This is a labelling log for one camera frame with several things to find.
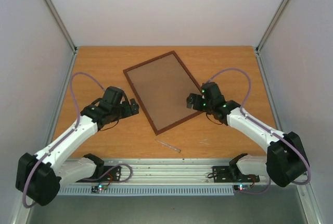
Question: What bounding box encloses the right aluminium corner post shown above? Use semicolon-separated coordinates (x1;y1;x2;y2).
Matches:
254;0;305;54

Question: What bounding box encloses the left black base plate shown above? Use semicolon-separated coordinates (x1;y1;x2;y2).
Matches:
77;166;122;183

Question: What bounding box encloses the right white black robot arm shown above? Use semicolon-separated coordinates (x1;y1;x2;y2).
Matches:
186;82;310;188

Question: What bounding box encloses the left small circuit board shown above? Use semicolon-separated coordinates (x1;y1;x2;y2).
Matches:
91;184;108;194

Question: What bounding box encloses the small circuit board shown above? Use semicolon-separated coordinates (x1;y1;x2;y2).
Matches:
91;184;108;194
234;184;254;192

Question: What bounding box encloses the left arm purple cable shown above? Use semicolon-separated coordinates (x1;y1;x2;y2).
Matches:
22;72;107;208

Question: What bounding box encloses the aluminium corner post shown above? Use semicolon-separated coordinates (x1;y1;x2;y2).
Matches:
28;0;78;54
254;0;305;54

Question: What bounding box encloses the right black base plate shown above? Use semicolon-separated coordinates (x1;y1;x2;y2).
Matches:
212;166;260;183

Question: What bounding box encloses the grey slotted cable duct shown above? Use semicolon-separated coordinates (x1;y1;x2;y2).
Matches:
58;185;234;197

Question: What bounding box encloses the left aluminium corner post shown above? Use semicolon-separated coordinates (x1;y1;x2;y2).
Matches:
28;0;78;54

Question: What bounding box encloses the aluminium rail front beam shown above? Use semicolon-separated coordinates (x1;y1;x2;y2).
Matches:
59;158;310;184

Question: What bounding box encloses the right small circuit board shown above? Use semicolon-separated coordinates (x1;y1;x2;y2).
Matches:
234;184;254;192

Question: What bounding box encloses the brown wooden picture frame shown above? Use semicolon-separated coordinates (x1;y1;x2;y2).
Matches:
123;51;201;135

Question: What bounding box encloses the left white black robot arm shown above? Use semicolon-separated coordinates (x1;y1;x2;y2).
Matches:
16;86;139;208

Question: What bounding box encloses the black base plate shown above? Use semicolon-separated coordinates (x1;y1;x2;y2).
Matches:
212;166;260;183
77;166;122;183

